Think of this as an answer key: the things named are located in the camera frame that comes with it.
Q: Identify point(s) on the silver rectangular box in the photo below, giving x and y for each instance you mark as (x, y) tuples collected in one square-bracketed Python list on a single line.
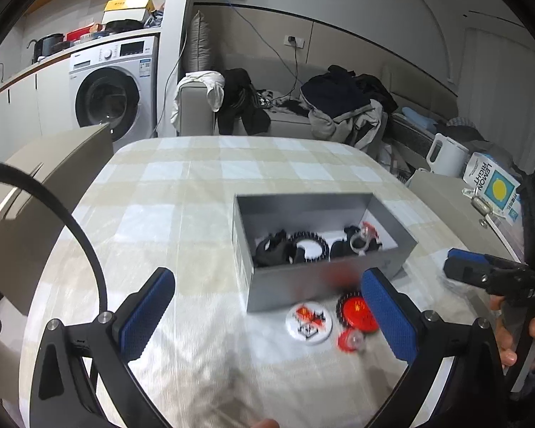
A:
[(258, 285)]

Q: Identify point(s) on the white wall socket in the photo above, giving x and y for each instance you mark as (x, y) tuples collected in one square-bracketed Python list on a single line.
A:
[(295, 41)]

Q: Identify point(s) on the grey pillow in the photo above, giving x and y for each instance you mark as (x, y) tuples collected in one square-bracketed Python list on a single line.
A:
[(200, 44)]

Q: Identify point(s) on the beige chair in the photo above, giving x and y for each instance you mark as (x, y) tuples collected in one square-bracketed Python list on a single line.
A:
[(35, 196)]

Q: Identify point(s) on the person's right hand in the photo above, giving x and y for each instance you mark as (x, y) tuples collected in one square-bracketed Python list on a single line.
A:
[(506, 347)]

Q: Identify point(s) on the person's left hand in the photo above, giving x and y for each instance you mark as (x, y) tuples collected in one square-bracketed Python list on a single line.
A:
[(264, 423)]

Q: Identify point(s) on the small metal latch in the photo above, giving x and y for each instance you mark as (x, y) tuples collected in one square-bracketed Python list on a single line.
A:
[(482, 207)]

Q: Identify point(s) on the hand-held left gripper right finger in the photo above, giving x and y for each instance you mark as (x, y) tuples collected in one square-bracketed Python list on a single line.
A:
[(388, 316)]

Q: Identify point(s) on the black white patterned cloth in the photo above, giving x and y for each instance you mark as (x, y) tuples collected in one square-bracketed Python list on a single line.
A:
[(265, 96)]

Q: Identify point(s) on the yellow flat box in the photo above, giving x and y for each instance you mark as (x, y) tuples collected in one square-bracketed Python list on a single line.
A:
[(127, 5)]

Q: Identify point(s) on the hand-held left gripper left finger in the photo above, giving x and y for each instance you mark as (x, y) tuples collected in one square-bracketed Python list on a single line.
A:
[(145, 316)]

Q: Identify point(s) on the white counter cabinets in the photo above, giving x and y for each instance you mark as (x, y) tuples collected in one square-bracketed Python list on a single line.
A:
[(26, 107)]

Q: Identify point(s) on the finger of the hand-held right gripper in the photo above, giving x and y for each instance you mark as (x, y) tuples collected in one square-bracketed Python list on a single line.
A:
[(466, 267)]

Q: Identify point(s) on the red round badge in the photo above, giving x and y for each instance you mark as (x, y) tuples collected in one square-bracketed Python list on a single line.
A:
[(356, 312)]

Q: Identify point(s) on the white garment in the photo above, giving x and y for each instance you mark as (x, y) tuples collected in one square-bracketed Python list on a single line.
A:
[(205, 89)]

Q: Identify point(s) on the white round badge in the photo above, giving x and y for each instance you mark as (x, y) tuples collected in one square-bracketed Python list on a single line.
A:
[(306, 322)]

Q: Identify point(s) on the white washing machine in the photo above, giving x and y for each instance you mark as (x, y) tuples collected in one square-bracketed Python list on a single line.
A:
[(116, 84)]

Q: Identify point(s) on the black pan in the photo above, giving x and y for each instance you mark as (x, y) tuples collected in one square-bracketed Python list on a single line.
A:
[(122, 24)]

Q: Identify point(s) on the black garment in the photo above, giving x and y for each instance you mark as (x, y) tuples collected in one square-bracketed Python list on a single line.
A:
[(243, 102)]

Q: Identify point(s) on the pile of dark clothes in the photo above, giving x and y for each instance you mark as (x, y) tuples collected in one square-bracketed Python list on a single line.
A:
[(339, 98)]

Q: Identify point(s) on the blue cloth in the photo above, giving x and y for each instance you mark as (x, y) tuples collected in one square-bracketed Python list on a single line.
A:
[(421, 120)]

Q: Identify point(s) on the blue yellow carton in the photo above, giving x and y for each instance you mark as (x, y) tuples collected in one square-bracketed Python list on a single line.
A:
[(495, 187)]

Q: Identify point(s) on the beige sofa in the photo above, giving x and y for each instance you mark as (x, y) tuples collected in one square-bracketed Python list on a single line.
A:
[(285, 122)]

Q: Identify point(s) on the white electric kettle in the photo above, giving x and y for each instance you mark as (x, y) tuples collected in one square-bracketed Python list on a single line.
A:
[(446, 156)]

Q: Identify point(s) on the small red cap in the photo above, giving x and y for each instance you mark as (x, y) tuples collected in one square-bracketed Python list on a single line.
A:
[(351, 341)]

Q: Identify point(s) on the red box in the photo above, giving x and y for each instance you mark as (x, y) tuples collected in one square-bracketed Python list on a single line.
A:
[(82, 33)]

